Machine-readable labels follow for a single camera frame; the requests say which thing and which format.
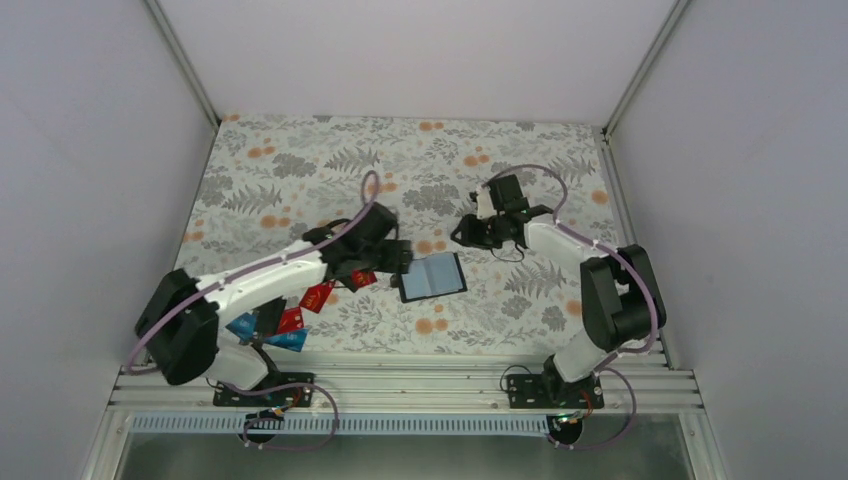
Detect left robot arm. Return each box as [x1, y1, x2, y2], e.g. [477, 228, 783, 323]
[130, 203, 413, 405]

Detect aluminium rail frame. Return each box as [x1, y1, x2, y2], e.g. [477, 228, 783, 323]
[108, 351, 703, 414]

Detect blue card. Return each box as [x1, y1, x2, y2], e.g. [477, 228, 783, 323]
[264, 329, 308, 352]
[226, 312, 257, 341]

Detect red VIP card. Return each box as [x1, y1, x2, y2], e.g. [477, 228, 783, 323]
[351, 270, 377, 291]

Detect black card holder wallet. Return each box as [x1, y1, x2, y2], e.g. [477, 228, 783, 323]
[398, 252, 468, 303]

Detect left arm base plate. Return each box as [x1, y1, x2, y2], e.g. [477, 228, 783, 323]
[212, 372, 315, 409]

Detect black card far left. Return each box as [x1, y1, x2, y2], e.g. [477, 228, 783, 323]
[254, 298, 287, 339]

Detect red card lower left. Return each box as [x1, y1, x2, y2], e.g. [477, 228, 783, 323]
[276, 307, 304, 334]

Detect blue card far left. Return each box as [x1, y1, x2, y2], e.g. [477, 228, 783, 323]
[226, 312, 257, 341]

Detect blue card lower left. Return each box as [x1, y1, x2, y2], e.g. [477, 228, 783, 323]
[264, 329, 308, 352]

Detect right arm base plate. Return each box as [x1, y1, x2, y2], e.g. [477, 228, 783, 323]
[505, 373, 605, 410]

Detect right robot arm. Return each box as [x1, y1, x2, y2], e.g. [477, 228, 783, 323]
[451, 173, 664, 407]

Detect red card centre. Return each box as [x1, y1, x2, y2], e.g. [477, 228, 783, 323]
[299, 281, 336, 314]

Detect floral patterned table mat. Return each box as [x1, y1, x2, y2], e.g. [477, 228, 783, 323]
[176, 114, 618, 356]

